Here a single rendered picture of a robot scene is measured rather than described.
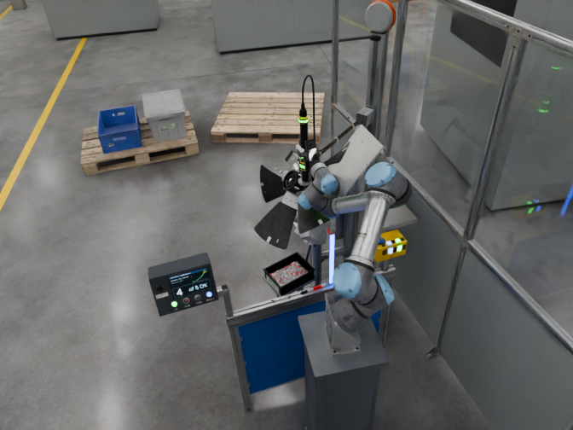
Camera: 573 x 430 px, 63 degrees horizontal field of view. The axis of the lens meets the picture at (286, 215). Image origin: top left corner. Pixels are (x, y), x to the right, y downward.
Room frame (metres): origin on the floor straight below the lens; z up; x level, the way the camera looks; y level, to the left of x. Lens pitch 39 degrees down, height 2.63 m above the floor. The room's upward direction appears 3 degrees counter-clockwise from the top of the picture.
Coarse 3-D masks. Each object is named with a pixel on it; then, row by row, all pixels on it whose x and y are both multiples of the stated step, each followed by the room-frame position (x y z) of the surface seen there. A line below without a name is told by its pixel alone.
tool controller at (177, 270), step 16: (192, 256) 1.49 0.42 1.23; (208, 256) 1.48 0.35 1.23; (160, 272) 1.38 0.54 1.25; (176, 272) 1.37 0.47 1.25; (192, 272) 1.38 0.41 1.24; (208, 272) 1.40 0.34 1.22; (160, 288) 1.33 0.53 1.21; (192, 288) 1.36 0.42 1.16; (208, 288) 1.37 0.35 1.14; (160, 304) 1.31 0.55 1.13; (192, 304) 1.34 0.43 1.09
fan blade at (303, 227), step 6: (300, 210) 1.83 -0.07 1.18; (306, 210) 1.82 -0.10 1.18; (312, 210) 1.81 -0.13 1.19; (300, 216) 1.79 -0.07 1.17; (306, 216) 1.78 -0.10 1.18; (312, 216) 1.77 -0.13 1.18; (318, 216) 1.76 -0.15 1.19; (324, 216) 1.75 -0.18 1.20; (300, 222) 1.76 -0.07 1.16; (306, 222) 1.74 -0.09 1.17; (312, 222) 1.73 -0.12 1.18; (318, 222) 1.72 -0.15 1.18; (324, 222) 1.71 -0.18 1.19; (300, 228) 1.72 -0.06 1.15; (306, 228) 1.71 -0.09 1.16; (312, 228) 1.70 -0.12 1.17
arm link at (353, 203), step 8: (408, 192) 1.46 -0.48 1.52; (328, 200) 1.69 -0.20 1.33; (336, 200) 1.67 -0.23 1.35; (344, 200) 1.63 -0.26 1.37; (352, 200) 1.61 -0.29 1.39; (360, 200) 1.59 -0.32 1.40; (400, 200) 1.45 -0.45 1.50; (328, 208) 1.66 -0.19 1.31; (336, 208) 1.64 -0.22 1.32; (344, 208) 1.62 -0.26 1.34; (352, 208) 1.60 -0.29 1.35; (360, 208) 1.58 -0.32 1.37; (328, 216) 1.67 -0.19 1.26; (336, 216) 1.68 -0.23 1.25
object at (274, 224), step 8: (272, 208) 1.99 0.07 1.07; (280, 208) 1.98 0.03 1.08; (288, 208) 1.97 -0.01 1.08; (264, 216) 1.98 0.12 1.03; (272, 216) 1.96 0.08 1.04; (280, 216) 1.95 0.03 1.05; (288, 216) 1.94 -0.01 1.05; (264, 224) 1.95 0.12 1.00; (272, 224) 1.93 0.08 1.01; (280, 224) 1.92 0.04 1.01; (288, 224) 1.91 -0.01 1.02; (256, 232) 1.95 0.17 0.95; (264, 232) 1.92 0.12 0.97; (272, 232) 1.91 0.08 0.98; (280, 232) 1.89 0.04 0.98; (288, 232) 1.89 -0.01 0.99; (264, 240) 1.89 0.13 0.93; (272, 240) 1.88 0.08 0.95; (280, 240) 1.87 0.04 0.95; (288, 240) 1.86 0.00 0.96
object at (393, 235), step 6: (384, 234) 1.73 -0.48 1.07; (390, 234) 1.73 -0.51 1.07; (396, 234) 1.73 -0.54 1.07; (384, 240) 1.69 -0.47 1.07; (390, 240) 1.69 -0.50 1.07; (378, 246) 1.65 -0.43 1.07; (390, 246) 1.64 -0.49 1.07; (396, 246) 1.65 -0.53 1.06; (378, 252) 1.63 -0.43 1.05; (396, 252) 1.65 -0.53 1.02; (402, 252) 1.66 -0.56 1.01; (378, 258) 1.63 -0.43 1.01; (384, 258) 1.64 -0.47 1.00; (390, 258) 1.64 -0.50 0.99
